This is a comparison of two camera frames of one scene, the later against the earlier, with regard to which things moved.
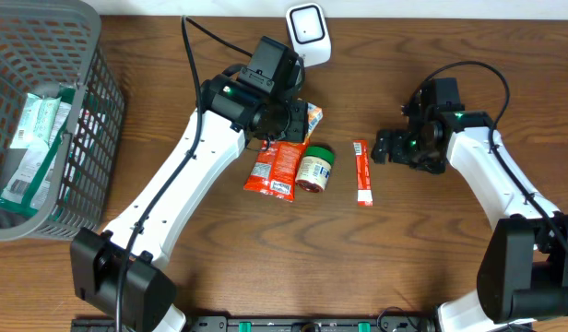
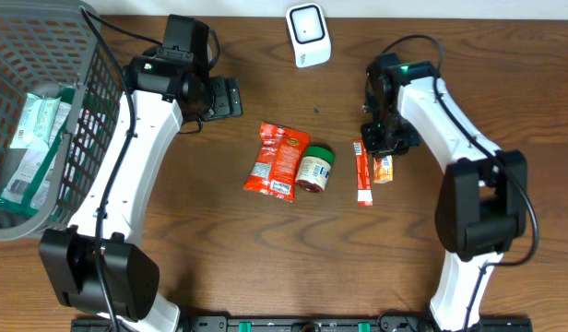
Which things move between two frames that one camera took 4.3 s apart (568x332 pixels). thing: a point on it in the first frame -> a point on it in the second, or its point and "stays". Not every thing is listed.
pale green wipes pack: [38, 121] stays
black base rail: [233, 324] stays
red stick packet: [363, 176] stays
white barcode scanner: [309, 33] stays
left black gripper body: [290, 122] -> [219, 100]
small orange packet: [314, 114] -> [383, 169]
